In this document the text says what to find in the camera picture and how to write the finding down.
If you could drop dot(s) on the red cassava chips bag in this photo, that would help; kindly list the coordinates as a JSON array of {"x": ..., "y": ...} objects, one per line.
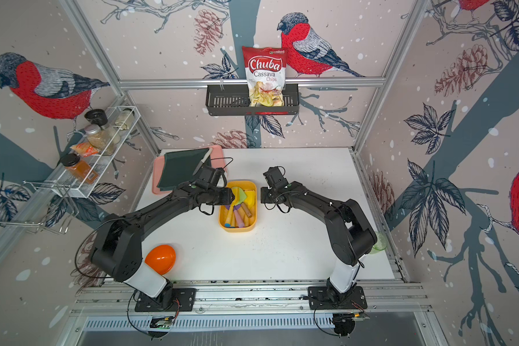
[{"x": 265, "y": 72}]

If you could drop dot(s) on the dark green folded cloth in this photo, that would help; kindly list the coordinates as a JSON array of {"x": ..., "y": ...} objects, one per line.
[{"x": 179, "y": 167}]

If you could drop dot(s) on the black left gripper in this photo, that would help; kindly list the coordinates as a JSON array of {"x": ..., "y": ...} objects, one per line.
[{"x": 228, "y": 197}]

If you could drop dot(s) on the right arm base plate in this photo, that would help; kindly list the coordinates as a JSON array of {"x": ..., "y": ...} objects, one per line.
[{"x": 326, "y": 298}]

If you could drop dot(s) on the black-lid spice jar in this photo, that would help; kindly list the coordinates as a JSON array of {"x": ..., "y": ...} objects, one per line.
[{"x": 97, "y": 117}]

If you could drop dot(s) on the orange snack packet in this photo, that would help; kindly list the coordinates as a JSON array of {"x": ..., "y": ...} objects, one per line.
[{"x": 85, "y": 149}]

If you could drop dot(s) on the small circuit board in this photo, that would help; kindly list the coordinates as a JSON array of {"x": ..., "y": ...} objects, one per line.
[{"x": 162, "y": 322}]

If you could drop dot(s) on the white wire spice rack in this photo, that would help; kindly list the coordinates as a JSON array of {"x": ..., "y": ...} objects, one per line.
[{"x": 87, "y": 161}]

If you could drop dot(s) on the yellow shovel blue-tipped handle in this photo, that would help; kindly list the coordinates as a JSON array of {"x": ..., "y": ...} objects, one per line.
[{"x": 230, "y": 221}]

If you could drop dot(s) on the pink plastic tray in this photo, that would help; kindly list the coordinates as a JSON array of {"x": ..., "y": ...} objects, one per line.
[{"x": 216, "y": 160}]

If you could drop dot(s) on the pale glass jar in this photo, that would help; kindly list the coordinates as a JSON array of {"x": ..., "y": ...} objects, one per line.
[{"x": 125, "y": 120}]

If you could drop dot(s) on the silver-lid spice jar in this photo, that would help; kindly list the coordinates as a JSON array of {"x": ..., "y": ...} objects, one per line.
[{"x": 100, "y": 139}]

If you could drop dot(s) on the orange plastic bowl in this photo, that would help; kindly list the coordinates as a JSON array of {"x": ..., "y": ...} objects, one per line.
[{"x": 161, "y": 259}]

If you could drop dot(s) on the green shovel wooden handle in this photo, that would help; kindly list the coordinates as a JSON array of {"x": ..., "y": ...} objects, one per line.
[{"x": 239, "y": 196}]

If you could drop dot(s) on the clear green cup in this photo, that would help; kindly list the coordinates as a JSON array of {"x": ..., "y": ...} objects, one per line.
[{"x": 381, "y": 243}]

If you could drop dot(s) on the black round connector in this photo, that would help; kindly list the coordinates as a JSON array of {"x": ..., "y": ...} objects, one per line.
[{"x": 344, "y": 324}]

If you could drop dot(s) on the purple shovel pink handle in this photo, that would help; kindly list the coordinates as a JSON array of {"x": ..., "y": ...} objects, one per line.
[{"x": 239, "y": 219}]

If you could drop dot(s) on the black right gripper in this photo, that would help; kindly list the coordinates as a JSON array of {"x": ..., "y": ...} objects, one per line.
[{"x": 263, "y": 191}]

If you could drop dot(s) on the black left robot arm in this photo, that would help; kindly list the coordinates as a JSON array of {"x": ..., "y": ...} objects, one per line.
[{"x": 117, "y": 249}]

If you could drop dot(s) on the orange sauce jar black lid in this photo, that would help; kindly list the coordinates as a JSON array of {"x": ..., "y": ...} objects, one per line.
[{"x": 79, "y": 168}]

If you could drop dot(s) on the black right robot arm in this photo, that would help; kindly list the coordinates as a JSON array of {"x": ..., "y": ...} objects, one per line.
[{"x": 350, "y": 233}]

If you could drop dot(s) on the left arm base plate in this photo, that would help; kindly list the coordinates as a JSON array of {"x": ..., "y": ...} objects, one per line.
[{"x": 174, "y": 299}]

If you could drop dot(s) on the chrome wire hanger rack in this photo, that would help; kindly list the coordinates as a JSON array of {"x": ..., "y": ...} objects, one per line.
[{"x": 37, "y": 207}]

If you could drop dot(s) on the yellow plastic storage box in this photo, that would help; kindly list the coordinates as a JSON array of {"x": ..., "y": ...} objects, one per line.
[{"x": 241, "y": 214}]

